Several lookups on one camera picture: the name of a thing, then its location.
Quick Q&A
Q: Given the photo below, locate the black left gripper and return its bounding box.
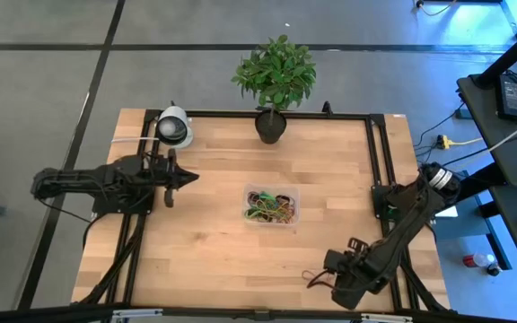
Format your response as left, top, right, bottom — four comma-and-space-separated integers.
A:
150, 147, 200, 209

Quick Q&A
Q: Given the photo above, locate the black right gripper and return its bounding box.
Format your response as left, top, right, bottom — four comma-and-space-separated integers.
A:
311, 237, 370, 310

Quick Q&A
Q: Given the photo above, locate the clear plastic bin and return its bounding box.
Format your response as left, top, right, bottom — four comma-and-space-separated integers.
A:
241, 183, 301, 228

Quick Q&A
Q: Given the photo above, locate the white cylindrical spot lamp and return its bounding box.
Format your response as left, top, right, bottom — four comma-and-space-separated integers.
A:
156, 105, 196, 150

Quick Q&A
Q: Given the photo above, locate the green potted plant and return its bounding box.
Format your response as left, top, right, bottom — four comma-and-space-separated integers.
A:
230, 34, 318, 145

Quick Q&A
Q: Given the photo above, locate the white box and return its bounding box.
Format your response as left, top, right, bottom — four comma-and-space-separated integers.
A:
435, 204, 460, 219

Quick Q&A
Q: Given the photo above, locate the red and white bottle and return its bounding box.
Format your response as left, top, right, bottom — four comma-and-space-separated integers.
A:
462, 253, 502, 277

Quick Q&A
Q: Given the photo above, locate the yellow power strip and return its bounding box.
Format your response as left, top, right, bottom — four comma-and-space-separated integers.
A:
435, 134, 484, 151

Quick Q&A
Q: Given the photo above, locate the black horizontal rig beam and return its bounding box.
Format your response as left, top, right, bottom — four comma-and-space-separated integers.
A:
0, 303, 517, 323

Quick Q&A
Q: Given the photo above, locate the black power adapter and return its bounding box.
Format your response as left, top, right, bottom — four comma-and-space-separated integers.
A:
496, 74, 517, 123

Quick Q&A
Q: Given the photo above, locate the black diagonal pole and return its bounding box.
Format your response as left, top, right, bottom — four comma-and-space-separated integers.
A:
472, 20, 517, 90

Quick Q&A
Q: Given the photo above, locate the white cable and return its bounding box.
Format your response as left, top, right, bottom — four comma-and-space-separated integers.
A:
486, 111, 517, 153

